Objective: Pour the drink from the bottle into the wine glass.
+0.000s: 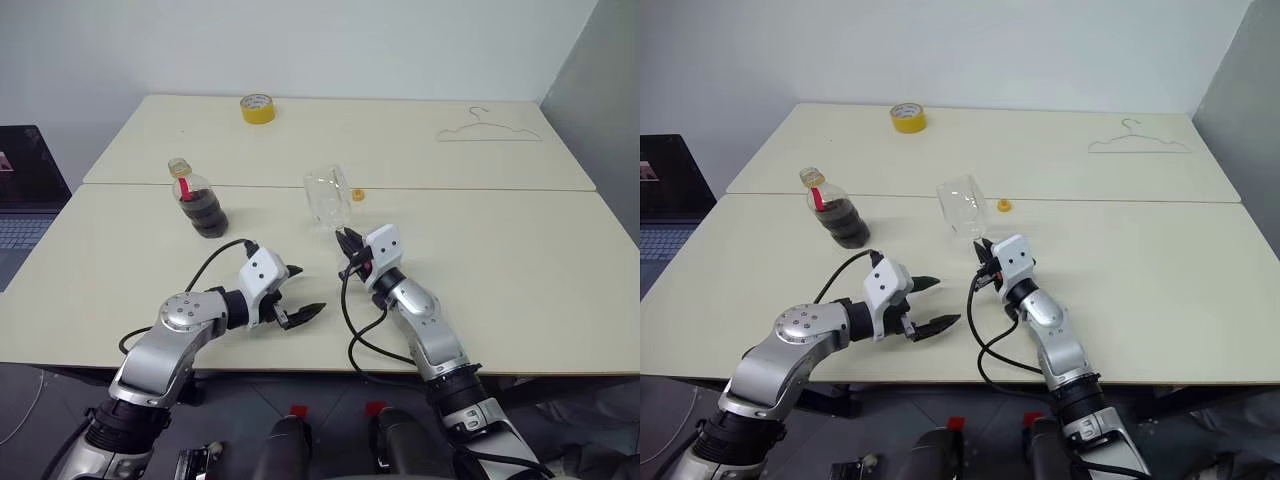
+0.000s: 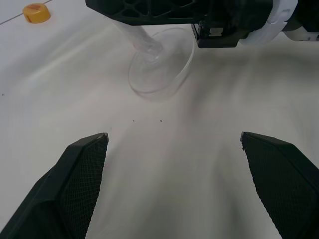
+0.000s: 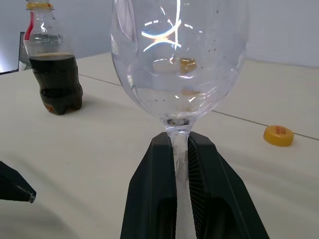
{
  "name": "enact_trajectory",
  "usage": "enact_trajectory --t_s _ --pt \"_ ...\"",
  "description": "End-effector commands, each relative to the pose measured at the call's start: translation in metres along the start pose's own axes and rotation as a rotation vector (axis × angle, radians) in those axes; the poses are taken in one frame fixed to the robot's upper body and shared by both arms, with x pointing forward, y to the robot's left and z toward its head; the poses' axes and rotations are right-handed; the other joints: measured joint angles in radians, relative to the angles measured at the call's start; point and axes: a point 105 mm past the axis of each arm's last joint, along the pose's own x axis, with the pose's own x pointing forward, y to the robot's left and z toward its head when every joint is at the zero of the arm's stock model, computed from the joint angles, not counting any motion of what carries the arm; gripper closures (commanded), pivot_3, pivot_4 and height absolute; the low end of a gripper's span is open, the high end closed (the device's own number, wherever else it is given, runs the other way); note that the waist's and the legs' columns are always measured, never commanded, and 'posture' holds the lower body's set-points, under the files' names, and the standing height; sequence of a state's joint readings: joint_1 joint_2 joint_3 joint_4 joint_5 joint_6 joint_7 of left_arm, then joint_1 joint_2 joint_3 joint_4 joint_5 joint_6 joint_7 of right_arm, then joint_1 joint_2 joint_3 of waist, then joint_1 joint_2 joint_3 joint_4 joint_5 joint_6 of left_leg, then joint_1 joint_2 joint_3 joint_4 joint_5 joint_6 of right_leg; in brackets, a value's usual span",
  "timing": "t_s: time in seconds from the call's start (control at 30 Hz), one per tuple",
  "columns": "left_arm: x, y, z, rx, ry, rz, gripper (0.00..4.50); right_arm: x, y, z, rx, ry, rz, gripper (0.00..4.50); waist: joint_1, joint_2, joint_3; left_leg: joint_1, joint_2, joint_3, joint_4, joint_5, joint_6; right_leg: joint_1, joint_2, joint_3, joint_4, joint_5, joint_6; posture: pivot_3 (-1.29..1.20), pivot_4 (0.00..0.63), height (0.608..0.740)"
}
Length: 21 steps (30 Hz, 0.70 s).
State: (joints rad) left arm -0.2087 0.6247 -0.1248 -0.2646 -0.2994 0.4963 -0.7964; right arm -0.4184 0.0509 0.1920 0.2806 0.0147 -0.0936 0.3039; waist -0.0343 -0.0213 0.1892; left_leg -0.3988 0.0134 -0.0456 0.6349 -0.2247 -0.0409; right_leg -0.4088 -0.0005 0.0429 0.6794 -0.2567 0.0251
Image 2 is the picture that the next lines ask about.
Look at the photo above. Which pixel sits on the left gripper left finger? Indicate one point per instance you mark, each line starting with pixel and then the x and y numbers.
pixel 62 194

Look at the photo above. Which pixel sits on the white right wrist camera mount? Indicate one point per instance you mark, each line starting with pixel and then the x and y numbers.
pixel 276 17

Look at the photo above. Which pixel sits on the yellow bottle cap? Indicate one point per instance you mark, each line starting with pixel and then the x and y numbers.
pixel 36 13

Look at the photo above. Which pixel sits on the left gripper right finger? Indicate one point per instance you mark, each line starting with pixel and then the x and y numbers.
pixel 286 189

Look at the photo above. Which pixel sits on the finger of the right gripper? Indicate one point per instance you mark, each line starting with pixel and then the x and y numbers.
pixel 117 10

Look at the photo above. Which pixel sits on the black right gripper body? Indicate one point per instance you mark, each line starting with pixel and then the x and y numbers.
pixel 224 15

